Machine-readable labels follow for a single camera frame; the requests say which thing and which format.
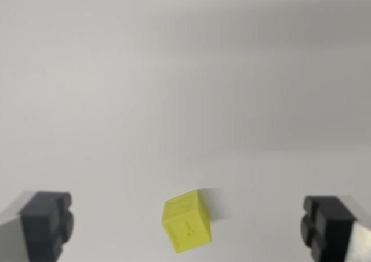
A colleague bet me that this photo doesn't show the yellow plastic cube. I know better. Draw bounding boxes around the yellow plastic cube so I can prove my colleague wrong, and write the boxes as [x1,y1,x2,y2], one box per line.
[161,189,212,254]

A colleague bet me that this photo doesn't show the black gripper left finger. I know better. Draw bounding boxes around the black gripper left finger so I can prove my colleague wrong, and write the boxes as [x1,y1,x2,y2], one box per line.
[0,190,75,262]

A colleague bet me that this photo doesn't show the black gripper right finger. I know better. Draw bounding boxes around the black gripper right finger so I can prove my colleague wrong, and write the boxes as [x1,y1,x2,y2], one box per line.
[300,195,371,262]

